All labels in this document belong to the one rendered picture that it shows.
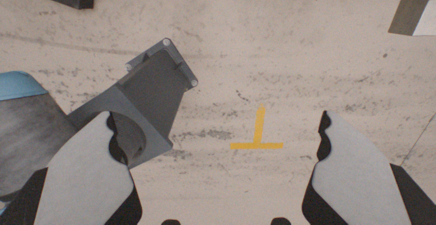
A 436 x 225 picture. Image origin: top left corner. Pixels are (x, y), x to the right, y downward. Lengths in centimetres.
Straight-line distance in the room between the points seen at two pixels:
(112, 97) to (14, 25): 99
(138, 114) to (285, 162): 129
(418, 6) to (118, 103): 58
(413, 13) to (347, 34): 102
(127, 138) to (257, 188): 142
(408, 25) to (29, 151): 53
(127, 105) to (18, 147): 24
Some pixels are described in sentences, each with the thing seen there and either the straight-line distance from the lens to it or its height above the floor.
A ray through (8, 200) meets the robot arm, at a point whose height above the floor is 86.
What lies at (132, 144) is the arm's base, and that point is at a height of 65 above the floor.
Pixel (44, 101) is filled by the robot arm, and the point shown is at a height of 76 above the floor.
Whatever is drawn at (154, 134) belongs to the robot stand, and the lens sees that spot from 60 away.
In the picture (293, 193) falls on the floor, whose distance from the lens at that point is 195.
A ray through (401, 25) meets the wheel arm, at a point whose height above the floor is 84.
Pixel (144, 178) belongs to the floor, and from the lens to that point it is 175.
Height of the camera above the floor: 105
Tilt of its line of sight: 62 degrees down
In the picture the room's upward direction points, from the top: 178 degrees clockwise
